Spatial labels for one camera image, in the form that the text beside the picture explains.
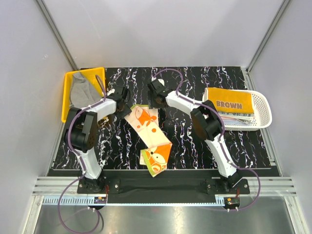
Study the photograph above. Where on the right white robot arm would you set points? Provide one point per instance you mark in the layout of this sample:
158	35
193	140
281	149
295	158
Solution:
207	125

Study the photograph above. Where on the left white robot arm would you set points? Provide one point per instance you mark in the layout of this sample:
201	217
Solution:
80	135

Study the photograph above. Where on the white plastic basket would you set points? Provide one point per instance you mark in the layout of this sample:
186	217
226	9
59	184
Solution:
262	114

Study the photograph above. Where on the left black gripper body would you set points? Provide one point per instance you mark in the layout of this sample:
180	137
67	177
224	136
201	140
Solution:
125	111

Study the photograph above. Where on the aluminium frame rail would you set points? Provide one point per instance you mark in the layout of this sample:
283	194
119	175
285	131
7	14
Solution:
270	186

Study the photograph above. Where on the grey cloth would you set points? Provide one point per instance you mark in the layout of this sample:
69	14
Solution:
82	92

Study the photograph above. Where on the blue white patterned towel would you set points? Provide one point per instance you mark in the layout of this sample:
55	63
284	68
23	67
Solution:
236	118

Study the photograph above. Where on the cream orange fox towel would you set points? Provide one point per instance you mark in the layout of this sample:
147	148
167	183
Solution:
145	122

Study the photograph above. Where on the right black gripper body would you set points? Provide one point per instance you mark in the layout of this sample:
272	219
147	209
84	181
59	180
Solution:
152	102

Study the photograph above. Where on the yellow brown bear towel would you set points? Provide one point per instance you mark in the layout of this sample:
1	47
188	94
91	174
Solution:
230	101

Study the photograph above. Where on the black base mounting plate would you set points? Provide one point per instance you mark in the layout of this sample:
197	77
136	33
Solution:
184	186

